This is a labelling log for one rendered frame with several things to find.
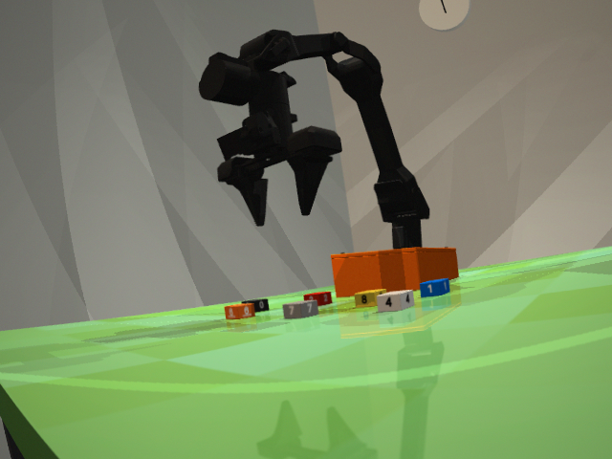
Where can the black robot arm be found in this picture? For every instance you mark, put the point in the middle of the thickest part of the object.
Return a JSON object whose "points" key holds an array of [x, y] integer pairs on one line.
{"points": [[249, 78]]}

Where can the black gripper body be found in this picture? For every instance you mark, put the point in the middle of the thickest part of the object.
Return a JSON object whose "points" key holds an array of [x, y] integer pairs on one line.
{"points": [[313, 140]]}

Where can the yellow block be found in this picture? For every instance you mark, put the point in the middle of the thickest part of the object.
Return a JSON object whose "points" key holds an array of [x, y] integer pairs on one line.
{"points": [[368, 298]]}

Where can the blue block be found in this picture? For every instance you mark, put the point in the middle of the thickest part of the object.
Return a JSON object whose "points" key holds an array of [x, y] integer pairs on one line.
{"points": [[434, 287]]}

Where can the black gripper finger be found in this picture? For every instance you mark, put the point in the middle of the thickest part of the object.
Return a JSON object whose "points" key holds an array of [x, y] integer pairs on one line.
{"points": [[309, 170], [254, 191]]}

